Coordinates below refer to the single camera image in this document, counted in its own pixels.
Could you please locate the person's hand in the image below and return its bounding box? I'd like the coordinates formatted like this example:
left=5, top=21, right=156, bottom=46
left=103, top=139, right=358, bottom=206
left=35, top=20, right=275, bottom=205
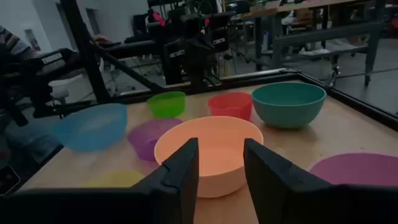
left=92, top=34, right=110, bottom=44

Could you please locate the large magenta plastic bowl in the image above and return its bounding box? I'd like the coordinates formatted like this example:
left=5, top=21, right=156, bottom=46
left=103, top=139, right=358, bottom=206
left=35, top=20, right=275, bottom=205
left=308, top=152, right=398, bottom=187

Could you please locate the black smartphone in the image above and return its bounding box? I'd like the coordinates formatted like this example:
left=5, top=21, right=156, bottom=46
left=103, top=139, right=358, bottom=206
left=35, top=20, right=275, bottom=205
left=0, top=164, right=21, bottom=196

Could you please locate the translucent blue plastic bowl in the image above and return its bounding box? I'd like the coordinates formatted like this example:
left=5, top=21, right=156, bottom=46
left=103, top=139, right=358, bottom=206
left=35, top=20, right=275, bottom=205
left=54, top=103, right=128, bottom=152

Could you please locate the person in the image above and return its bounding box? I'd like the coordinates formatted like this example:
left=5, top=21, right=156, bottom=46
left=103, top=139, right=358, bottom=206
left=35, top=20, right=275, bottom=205
left=0, top=24, right=63, bottom=166

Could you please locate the yellow plastic bowl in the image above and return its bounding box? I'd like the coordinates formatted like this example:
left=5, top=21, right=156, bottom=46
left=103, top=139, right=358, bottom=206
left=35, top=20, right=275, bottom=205
left=82, top=170, right=146, bottom=189

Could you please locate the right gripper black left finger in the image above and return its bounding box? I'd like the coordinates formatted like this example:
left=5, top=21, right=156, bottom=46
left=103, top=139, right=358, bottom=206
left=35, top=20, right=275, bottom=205
left=132, top=138, right=200, bottom=224

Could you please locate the wooden top workbench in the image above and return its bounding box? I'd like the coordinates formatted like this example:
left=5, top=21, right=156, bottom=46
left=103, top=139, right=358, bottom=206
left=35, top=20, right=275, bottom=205
left=242, top=0, right=388, bottom=88

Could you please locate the red cloth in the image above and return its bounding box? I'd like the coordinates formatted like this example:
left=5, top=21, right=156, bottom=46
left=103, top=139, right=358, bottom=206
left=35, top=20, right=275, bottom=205
left=151, top=11, right=167, bottom=27

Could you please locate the small purple plastic bowl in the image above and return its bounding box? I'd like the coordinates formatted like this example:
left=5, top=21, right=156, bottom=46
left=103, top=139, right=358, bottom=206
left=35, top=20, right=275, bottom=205
left=127, top=118, right=183, bottom=162

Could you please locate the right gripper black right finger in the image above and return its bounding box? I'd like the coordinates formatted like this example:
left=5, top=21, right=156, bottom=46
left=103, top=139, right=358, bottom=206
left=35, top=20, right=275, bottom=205
left=243, top=138, right=335, bottom=224

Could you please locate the black office chair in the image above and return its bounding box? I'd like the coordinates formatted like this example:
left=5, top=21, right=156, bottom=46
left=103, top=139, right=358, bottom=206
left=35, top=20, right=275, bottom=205
left=124, top=9, right=167, bottom=44

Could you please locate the green plastic bowl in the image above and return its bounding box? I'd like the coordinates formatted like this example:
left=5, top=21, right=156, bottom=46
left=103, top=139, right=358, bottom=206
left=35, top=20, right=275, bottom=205
left=146, top=91, right=187, bottom=119

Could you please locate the white chair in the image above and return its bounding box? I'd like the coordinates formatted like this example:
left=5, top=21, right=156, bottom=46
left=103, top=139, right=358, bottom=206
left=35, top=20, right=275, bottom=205
left=48, top=73, right=85, bottom=105

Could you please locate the teal plastic bowl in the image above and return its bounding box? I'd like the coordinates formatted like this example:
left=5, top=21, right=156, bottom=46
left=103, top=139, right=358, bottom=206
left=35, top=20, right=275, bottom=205
left=251, top=82, right=327, bottom=129

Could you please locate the black aluminium table frame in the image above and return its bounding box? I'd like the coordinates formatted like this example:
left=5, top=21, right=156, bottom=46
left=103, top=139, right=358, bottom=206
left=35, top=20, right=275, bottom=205
left=30, top=0, right=398, bottom=131

